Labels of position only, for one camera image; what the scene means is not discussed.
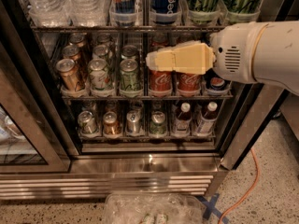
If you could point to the clear water bottle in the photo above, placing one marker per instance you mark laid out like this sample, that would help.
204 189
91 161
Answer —
49 13
89 13

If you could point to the gold can bottom shelf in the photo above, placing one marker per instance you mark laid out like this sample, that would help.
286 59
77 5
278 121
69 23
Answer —
111 123

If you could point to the red coke can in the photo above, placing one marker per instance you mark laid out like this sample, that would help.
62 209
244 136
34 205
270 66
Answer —
186 37
188 82
159 80
159 41

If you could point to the gold can middle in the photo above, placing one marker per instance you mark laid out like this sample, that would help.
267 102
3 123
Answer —
73 52

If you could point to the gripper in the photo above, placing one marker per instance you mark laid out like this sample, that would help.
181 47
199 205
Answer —
234 54

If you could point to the silver can bottom shelf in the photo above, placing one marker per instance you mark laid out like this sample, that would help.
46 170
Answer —
133 121

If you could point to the clear water bottle right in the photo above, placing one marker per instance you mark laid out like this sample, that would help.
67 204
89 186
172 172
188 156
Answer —
89 13

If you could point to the gold can back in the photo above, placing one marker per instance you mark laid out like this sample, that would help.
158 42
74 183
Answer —
82 42

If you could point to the brown bottle white cap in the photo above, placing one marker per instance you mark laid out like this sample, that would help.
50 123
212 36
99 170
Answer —
182 118
206 118

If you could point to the glass fridge door left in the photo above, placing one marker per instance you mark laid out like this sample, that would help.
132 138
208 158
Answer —
18 134

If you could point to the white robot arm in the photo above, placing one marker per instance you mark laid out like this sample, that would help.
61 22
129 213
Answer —
248 53

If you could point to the white green can back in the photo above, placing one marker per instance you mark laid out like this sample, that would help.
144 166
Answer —
106 39

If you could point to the red coke can front left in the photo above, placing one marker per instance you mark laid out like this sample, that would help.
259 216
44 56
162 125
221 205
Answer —
159 80

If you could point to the clear plastic bin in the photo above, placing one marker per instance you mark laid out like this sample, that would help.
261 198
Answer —
152 209

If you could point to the white green can middle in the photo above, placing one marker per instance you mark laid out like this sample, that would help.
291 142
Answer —
103 51

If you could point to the blue pepsi can front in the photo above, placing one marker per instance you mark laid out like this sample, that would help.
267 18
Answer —
216 83

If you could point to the stainless steel fridge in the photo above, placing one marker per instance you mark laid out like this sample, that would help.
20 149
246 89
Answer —
102 165

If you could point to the red coke can back right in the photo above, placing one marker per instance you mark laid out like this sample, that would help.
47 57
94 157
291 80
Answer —
186 37

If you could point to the red bull can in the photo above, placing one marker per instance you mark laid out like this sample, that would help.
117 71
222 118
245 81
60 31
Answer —
122 12

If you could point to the white green can front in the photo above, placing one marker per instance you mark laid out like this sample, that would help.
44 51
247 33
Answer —
99 74

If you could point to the gold can front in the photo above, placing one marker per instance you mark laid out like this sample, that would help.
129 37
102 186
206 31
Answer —
70 74

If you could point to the brown bottle white cap right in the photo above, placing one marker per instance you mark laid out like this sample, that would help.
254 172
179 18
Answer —
206 118

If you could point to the clear water bottle left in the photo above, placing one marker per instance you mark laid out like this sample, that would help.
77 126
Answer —
49 13

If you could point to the white green can bottom shelf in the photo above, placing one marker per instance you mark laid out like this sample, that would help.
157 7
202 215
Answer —
87 122

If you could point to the tall blue pepsi can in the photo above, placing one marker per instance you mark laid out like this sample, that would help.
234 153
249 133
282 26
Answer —
165 11

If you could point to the red coke can front right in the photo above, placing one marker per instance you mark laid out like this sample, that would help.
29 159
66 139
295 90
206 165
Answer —
188 82

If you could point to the red coke can back left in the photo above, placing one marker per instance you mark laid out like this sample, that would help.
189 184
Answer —
159 41

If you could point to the blue tape cross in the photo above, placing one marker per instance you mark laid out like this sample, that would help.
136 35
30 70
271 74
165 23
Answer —
210 206

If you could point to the brown bottle white cap left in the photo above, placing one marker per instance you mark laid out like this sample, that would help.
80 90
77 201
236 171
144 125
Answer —
182 118

